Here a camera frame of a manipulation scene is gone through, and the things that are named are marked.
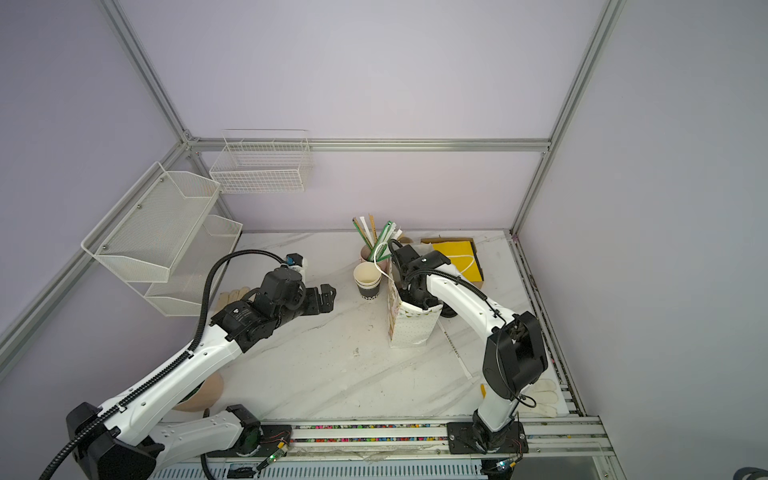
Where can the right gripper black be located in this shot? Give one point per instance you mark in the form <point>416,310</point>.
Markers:
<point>400,292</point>

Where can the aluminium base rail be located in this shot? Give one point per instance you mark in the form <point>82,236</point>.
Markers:
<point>407,449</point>

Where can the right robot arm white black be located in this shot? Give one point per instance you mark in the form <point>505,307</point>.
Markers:
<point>514,357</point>

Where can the white wrapped straw on table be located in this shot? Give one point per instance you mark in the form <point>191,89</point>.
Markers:
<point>455,351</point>

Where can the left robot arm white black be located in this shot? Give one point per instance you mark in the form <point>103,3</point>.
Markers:
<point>124,438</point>

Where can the stack of black lids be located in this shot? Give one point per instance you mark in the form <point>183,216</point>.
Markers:
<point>447,311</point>

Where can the white mesh two-tier shelf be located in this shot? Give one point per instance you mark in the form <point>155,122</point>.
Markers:
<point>163,237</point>

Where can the white wire basket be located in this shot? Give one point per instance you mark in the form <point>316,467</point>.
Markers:
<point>257,161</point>

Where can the brown bowl with greens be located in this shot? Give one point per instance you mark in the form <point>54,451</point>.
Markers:
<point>204,396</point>

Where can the white glove right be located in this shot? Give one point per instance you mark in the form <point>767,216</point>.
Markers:
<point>544,399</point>

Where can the stack of paper cups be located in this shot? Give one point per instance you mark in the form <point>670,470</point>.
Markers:
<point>368,280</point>

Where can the beige glove left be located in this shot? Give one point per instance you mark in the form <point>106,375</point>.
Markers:
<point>225,298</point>

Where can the white paper takeout bag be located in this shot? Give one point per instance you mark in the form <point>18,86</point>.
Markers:
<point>410,326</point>

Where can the yellow napkin stack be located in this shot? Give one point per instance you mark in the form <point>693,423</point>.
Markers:
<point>459,259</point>

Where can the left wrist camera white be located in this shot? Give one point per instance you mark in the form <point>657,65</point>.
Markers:
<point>295,262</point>

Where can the pink straw holder cup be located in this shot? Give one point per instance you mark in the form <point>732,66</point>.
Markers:
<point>365,253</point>

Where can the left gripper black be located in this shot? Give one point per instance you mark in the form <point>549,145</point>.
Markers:
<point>326,299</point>

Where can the cardboard box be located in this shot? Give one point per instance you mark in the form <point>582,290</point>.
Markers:
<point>459,258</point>

